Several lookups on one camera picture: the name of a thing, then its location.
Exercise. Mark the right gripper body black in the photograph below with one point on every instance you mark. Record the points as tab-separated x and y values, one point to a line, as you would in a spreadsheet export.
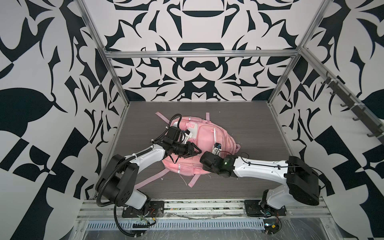
212	170

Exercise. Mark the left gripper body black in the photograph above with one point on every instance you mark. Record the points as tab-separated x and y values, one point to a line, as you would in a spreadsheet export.
183	150

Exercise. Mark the pink student backpack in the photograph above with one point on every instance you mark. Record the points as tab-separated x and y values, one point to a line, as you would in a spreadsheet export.
205	135

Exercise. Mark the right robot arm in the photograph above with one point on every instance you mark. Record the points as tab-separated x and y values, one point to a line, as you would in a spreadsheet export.
299	183

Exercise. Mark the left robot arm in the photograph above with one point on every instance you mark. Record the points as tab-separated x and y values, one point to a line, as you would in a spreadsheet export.
116	185

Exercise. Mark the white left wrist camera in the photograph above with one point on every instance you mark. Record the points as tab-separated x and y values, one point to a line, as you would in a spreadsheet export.
186	135

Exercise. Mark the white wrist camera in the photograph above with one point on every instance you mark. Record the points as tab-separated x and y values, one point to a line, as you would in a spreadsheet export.
217	148
186	135

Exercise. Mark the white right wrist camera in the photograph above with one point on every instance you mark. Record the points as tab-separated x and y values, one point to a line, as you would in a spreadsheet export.
217	148

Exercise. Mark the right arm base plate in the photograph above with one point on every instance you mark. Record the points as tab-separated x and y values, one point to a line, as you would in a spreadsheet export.
254	208

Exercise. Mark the white perforated cable duct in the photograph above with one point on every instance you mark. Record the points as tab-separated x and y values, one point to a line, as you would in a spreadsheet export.
202	224

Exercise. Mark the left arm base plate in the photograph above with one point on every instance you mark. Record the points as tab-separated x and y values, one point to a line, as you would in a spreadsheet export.
147	209

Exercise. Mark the aluminium front rail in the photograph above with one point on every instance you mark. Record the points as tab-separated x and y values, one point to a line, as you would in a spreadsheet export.
204	208

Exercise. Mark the wall hook rack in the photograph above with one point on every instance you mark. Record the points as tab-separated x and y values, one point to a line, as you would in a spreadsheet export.
350	102

